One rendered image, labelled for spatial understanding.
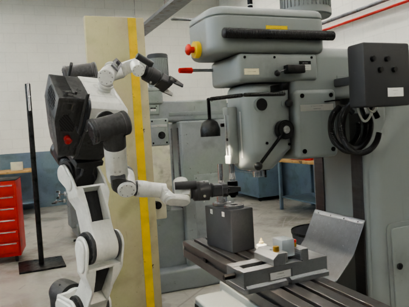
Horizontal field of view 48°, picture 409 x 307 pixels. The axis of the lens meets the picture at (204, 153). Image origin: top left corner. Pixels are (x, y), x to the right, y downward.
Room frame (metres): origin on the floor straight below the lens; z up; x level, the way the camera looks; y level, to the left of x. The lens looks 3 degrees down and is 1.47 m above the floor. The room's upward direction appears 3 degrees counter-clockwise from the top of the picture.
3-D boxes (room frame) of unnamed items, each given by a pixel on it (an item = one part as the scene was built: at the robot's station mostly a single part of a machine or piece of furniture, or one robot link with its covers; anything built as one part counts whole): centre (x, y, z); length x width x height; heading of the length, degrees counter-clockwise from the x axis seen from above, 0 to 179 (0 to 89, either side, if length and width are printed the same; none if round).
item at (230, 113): (1.73, -0.10, 1.45); 0.04 x 0.04 x 0.21; 23
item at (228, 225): (2.12, -0.09, 1.03); 0.22 x 0.12 x 0.20; 30
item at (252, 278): (1.63, -0.24, 0.98); 0.35 x 0.15 x 0.11; 115
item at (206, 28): (1.78, -0.22, 1.81); 0.47 x 0.26 x 0.16; 113
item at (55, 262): (5.36, 1.98, 1.06); 0.50 x 0.50 x 2.11; 23
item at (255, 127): (1.78, -0.21, 1.47); 0.21 x 0.19 x 0.32; 23
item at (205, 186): (2.06, -0.03, 1.20); 0.13 x 0.12 x 0.10; 8
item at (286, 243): (1.64, -0.26, 1.04); 0.06 x 0.05 x 0.06; 25
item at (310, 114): (1.85, -0.38, 1.47); 0.24 x 0.19 x 0.26; 23
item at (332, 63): (1.97, -0.66, 1.66); 0.80 x 0.23 x 0.20; 113
